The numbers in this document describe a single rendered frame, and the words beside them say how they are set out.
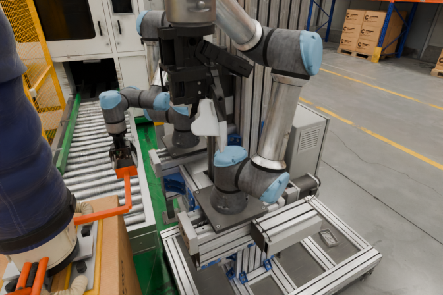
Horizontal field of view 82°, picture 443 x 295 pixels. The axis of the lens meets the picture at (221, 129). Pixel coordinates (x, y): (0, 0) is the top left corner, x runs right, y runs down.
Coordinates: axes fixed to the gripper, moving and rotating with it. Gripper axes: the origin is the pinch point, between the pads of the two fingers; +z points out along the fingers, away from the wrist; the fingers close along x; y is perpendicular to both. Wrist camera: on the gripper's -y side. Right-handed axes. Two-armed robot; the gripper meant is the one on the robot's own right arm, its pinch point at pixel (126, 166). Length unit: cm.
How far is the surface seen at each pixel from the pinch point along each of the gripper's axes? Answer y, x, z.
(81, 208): 13.7, -18.0, 5.4
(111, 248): 29.7, -8.4, 13.2
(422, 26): -408, 773, 24
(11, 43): 30, -15, -59
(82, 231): 22.9, -17.5, 8.0
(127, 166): 3.6, 0.8, -2.4
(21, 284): 45, -28, -1
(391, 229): 11, 192, 108
